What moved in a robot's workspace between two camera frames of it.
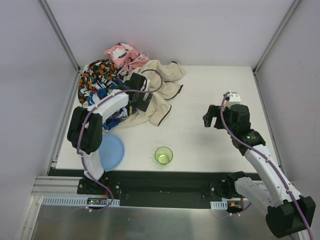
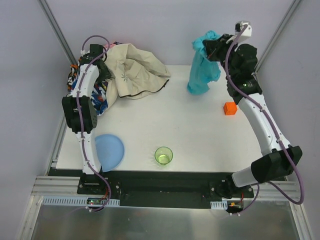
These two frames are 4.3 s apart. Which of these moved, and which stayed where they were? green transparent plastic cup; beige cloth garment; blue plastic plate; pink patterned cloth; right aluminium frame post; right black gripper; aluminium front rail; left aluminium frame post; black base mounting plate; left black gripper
Moved: beige cloth garment; pink patterned cloth; right black gripper; left black gripper
Stayed: left aluminium frame post; aluminium front rail; black base mounting plate; right aluminium frame post; blue plastic plate; green transparent plastic cup
